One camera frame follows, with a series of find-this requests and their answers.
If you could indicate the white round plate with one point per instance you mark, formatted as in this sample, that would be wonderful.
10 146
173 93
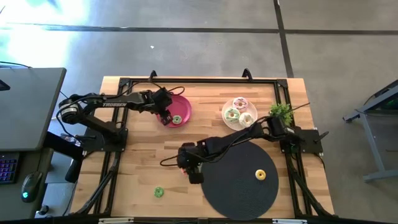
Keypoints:
252 107

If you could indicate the large mint striped donut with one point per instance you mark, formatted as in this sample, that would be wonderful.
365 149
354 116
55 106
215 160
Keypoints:
228 115

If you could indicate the black round woven mat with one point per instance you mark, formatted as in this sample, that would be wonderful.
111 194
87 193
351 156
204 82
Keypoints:
236 193

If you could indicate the large pink striped donut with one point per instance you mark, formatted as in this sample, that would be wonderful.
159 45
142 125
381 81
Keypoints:
236 101

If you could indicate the large cream iced donut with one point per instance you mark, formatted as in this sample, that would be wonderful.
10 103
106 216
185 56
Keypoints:
250 120

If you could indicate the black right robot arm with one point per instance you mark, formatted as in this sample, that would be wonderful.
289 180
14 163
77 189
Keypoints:
236 140

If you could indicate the white bracket strip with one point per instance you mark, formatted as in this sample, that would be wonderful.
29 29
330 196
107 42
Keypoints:
115 220
289 221

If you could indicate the dark desk surface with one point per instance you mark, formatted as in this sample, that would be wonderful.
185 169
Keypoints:
12 202

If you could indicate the black clamp mount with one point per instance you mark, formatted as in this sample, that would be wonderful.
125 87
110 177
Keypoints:
73 171

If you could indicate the gray metal table frame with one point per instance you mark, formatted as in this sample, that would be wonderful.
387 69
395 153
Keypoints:
371 140

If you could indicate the backlit black keyboard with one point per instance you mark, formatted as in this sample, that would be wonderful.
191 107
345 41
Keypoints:
8 168

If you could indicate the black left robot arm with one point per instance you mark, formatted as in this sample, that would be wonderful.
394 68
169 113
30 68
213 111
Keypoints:
115 104

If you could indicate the small black knob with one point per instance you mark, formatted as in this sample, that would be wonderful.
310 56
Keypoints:
43 210

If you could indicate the pink round plate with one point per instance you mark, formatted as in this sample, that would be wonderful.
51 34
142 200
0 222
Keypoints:
183 107

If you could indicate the small yellow iced donut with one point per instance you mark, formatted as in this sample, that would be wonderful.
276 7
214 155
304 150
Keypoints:
257 175

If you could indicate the small green iced donut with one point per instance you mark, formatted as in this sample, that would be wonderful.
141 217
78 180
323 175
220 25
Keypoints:
156 192
174 119

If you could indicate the black aluminium table frame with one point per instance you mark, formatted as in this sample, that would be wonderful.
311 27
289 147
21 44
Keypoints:
202 81

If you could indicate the small red iced donut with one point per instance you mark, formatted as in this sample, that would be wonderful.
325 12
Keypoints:
184 171

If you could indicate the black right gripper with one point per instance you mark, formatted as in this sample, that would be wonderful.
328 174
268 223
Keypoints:
188 155

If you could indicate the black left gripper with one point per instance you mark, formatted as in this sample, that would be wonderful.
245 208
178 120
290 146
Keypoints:
161 99

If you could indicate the black computer mouse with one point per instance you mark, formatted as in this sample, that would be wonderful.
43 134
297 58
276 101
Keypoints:
31 186

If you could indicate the black frame hook bracket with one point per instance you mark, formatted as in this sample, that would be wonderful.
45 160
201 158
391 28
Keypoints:
247 74
152 75

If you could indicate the gray desk top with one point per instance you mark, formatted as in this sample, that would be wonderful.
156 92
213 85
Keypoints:
28 109

